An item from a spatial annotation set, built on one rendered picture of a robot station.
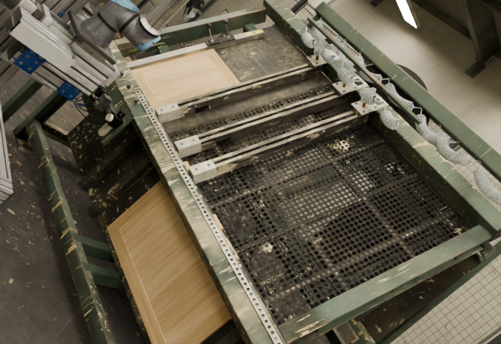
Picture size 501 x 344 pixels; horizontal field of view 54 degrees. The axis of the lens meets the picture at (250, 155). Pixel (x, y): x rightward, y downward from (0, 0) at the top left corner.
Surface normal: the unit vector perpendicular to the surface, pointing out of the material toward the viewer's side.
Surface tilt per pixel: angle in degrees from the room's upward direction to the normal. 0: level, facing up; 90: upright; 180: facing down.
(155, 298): 90
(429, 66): 90
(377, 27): 90
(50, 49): 90
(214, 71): 54
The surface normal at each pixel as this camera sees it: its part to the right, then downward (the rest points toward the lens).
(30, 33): 0.42, 0.63
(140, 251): -0.48, -0.37
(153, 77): 0.05, -0.68
